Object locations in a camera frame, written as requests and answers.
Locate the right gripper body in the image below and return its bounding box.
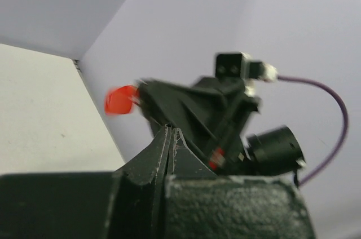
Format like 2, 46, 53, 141
191, 77, 260, 171

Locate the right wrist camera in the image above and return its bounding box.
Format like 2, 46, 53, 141
215, 52, 278, 97

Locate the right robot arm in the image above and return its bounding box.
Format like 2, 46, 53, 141
137, 77, 305, 176

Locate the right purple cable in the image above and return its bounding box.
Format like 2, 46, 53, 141
278, 75, 349, 186

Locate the red key tag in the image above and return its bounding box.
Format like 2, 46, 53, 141
104, 85, 139, 116

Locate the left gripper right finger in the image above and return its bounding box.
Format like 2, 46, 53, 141
162, 128, 316, 238

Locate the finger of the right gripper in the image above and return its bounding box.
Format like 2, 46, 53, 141
137, 78, 228, 149

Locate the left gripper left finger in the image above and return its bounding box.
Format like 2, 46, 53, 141
1, 127, 172, 238

